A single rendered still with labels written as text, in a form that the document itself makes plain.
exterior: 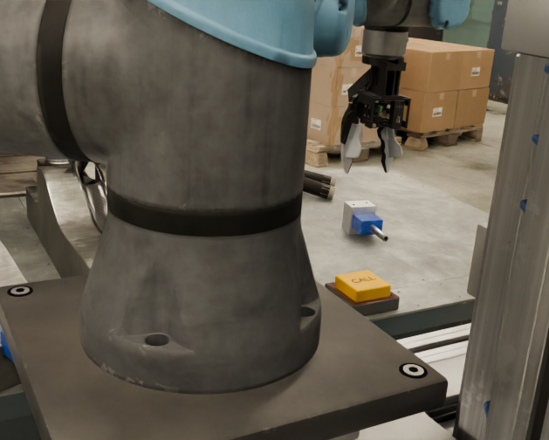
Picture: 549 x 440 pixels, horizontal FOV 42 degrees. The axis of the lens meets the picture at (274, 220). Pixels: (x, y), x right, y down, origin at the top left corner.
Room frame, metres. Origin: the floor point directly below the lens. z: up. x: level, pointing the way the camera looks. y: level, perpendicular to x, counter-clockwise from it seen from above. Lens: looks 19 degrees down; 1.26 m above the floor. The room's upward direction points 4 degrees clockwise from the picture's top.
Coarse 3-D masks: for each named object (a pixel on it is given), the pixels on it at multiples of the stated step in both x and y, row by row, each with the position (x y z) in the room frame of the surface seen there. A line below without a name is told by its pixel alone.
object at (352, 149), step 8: (352, 128) 1.25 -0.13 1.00; (360, 128) 1.24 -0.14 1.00; (352, 136) 1.25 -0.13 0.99; (360, 136) 1.26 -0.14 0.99; (344, 144) 1.25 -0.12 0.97; (352, 144) 1.24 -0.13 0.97; (344, 152) 1.25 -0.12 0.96; (352, 152) 1.23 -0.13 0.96; (344, 160) 1.25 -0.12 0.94; (344, 168) 1.25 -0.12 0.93
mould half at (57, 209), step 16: (48, 176) 1.07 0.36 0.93; (64, 176) 1.08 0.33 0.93; (32, 192) 1.21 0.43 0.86; (48, 192) 1.04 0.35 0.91; (64, 192) 1.05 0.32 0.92; (80, 192) 1.06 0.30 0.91; (32, 208) 1.18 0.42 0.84; (48, 208) 1.05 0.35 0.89; (64, 208) 1.02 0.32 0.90; (80, 208) 1.03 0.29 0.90; (32, 224) 1.19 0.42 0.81; (48, 224) 1.06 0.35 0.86; (64, 224) 0.99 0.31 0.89; (80, 224) 0.99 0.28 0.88; (48, 240) 1.06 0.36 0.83; (64, 240) 0.95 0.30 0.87; (80, 240) 0.93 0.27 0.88; (96, 240) 0.93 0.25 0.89; (64, 256) 0.96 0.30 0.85; (80, 256) 0.87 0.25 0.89; (64, 272) 0.96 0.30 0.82; (80, 272) 0.87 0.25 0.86
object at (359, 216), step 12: (348, 204) 1.27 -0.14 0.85; (360, 204) 1.27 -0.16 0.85; (372, 204) 1.28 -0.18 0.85; (348, 216) 1.26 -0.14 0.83; (360, 216) 1.24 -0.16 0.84; (372, 216) 1.25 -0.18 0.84; (348, 228) 1.26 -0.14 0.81; (360, 228) 1.22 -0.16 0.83; (372, 228) 1.21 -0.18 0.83; (384, 240) 1.17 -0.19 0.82
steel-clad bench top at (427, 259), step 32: (352, 192) 1.53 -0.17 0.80; (384, 192) 1.54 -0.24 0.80; (416, 192) 1.56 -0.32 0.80; (0, 224) 1.19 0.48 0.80; (320, 224) 1.30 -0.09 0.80; (384, 224) 1.32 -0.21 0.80; (416, 224) 1.33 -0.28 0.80; (448, 224) 1.35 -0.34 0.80; (32, 256) 1.06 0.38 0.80; (320, 256) 1.14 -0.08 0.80; (352, 256) 1.15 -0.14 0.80; (384, 256) 1.16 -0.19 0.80; (416, 256) 1.17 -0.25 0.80; (448, 256) 1.18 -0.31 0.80; (416, 288) 1.03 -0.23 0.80; (448, 288) 1.04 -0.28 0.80
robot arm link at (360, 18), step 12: (360, 0) 1.05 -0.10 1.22; (372, 0) 1.05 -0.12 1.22; (384, 0) 1.05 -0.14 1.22; (396, 0) 1.07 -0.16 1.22; (408, 0) 1.09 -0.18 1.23; (360, 12) 1.05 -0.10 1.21; (372, 12) 1.06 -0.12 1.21; (384, 12) 1.07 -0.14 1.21; (396, 12) 1.09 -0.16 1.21; (408, 12) 1.10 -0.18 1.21; (360, 24) 1.07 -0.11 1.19; (372, 24) 1.09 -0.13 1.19; (384, 24) 1.10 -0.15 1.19; (396, 24) 1.11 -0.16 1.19
